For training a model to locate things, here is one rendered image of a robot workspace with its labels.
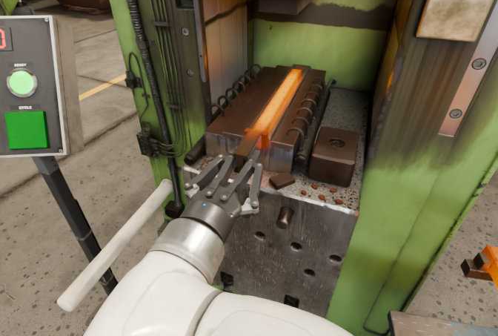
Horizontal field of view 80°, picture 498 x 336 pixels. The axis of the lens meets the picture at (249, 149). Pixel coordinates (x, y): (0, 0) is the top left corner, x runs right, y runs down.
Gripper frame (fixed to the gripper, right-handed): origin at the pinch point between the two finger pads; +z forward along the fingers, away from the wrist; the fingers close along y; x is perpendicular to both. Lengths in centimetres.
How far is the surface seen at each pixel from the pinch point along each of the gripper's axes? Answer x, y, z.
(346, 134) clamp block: -2.3, 17.0, 14.8
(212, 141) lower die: -4.0, -10.5, 5.1
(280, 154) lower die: -3.6, 5.1, 5.0
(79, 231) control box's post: -44, -56, -6
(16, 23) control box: 19, -48, 0
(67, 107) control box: 4.0, -39.5, -3.5
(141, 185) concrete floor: -102, -100, 62
